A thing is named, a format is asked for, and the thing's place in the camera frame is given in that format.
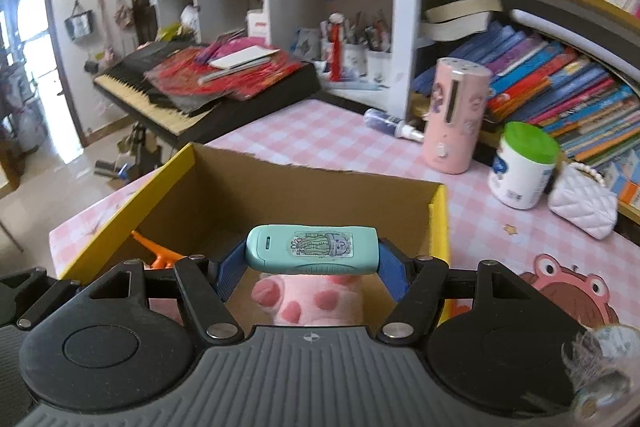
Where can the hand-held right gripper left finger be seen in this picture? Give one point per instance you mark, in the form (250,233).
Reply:
(232,277)

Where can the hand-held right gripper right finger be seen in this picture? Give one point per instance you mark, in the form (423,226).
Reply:
(395,277)

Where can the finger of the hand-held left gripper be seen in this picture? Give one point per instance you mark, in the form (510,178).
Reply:
(35,302)

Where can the pink chick plush toy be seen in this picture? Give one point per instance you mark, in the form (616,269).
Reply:
(160,254)

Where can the pink pig plush toy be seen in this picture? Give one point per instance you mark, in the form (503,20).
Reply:
(305,302)

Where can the teal handheld device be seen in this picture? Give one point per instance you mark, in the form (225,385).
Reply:
(310,249)

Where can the yellow cardboard box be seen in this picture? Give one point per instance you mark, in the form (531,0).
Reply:
(225,187)

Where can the blue spray bottle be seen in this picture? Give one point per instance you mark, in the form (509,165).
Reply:
(385,122)

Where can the keyboard stand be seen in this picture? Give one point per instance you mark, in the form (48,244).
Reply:
(132,152)

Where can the white jar with green lid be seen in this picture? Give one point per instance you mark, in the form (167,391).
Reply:
(520,172)

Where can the black electric keyboard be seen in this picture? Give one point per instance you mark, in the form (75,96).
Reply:
(240,109)

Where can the pink cylindrical humidifier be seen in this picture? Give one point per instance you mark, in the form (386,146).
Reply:
(452,117)

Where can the red booklets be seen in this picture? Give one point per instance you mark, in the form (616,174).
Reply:
(225,77)

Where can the white quilted purse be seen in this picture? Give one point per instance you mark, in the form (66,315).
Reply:
(582,207)

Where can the white envelope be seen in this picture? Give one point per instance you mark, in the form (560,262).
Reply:
(242,58)

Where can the white pen cups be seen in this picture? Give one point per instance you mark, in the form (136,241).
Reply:
(355,54)

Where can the row of colourful books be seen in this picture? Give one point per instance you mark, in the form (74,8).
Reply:
(550,92)

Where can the orange blue card box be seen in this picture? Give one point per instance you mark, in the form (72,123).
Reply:
(622,184)

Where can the thick cream book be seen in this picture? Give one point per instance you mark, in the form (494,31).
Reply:
(460,17)

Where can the hanging tote bag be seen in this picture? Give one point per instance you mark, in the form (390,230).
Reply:
(79,23)

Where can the white shelf unit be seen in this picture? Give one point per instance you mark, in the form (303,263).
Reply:
(300,2)

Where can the white light bar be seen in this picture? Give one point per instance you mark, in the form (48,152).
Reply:
(575,39)

